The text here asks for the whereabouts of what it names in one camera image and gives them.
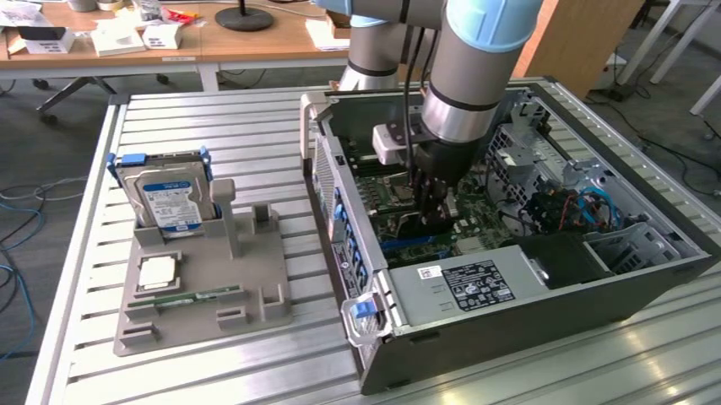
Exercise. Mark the perforated metal disk bay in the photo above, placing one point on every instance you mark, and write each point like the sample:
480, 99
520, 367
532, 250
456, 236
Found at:
523, 169

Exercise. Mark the brown cardboard box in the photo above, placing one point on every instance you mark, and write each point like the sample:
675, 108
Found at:
338, 21

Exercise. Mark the grey parts rack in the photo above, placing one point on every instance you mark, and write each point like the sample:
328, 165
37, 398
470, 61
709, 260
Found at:
213, 278

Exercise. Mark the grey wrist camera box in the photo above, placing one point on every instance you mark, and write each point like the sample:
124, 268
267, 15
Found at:
388, 145

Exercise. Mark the stack of white papers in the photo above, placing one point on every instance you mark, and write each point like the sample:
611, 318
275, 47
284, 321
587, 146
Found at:
326, 40

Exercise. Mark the blue case latch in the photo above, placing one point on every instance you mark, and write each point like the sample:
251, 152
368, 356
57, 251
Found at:
363, 309

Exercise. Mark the tape roll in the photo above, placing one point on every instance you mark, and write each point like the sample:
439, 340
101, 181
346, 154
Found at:
108, 5

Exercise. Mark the white open paper box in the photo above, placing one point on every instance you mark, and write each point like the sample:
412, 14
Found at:
115, 40

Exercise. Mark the green RAM stick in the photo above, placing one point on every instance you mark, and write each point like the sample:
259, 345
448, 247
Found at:
180, 298

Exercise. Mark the grey cup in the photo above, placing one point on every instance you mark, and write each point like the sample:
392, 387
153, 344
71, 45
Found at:
83, 5

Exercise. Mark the green motherboard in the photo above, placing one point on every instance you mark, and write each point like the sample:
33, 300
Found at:
478, 219

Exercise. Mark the graphics card with black cooler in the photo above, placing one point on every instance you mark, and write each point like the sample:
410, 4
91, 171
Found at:
416, 230

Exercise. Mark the white device with red button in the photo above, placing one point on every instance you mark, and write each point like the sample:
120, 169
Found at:
614, 71

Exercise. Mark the wooden desk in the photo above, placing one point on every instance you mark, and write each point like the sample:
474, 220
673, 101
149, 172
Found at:
84, 63
269, 46

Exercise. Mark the silver CPU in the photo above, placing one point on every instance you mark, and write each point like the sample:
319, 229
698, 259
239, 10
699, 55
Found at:
156, 274

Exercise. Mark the grey slanted disk bay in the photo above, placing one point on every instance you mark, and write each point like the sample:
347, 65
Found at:
630, 249

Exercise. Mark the white table frame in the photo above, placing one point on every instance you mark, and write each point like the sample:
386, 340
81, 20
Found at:
647, 38

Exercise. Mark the black round lamp base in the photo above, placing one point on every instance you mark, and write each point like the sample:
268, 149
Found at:
244, 19

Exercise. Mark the grey power supply unit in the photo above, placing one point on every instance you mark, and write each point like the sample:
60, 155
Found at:
427, 299

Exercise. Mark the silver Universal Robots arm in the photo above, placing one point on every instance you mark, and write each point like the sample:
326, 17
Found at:
472, 63

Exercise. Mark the CPU socket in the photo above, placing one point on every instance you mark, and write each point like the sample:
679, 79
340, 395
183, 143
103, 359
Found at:
399, 190

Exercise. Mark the hard disk in blue caddy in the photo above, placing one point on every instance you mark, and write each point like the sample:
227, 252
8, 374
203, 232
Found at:
168, 202

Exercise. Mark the white box with label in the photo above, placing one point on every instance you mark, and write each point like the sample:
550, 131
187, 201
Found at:
160, 38

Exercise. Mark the red package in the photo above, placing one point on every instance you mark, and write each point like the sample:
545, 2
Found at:
181, 17

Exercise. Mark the open black PC case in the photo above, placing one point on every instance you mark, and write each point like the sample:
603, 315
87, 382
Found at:
506, 337

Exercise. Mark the black and white box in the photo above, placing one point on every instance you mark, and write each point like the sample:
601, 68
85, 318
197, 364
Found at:
48, 42

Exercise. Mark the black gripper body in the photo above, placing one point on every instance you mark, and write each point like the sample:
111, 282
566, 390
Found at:
444, 162

